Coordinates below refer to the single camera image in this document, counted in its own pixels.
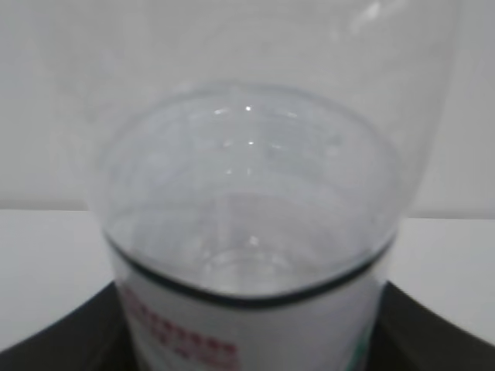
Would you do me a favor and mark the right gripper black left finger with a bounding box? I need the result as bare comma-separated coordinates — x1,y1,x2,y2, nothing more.
1,283,138,371

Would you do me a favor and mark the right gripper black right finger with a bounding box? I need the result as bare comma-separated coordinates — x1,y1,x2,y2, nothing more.
366,283,494,371

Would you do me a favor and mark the clear plastic water bottle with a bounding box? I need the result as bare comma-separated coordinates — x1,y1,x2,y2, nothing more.
27,1,462,370

